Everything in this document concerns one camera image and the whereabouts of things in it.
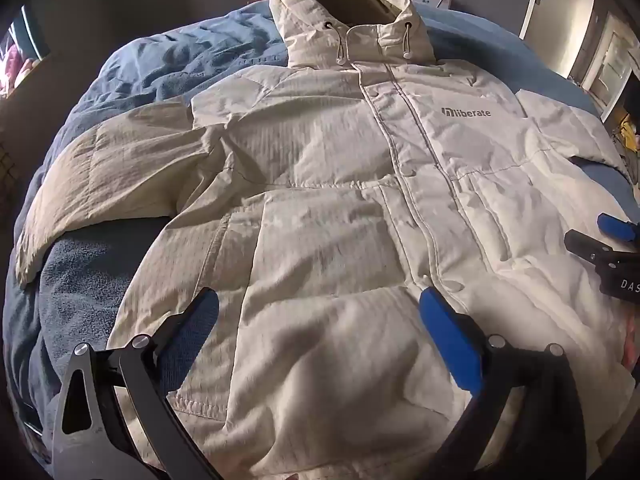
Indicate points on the blue fleece blanket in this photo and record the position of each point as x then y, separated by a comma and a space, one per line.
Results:
165, 60

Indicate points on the bright window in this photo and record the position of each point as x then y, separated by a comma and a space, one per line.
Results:
22, 55

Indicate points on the white cabinet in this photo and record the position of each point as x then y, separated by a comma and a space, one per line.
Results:
612, 65

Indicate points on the yellow cloth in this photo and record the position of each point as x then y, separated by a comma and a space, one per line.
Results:
631, 132

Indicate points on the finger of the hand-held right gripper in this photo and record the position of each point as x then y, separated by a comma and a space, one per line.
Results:
617, 226
600, 251

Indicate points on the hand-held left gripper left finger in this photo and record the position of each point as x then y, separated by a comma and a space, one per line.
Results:
195, 310

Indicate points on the white hooded puffer jacket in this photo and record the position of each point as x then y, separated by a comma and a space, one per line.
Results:
325, 185

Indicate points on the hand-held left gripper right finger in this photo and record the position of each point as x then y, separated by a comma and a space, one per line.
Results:
447, 340

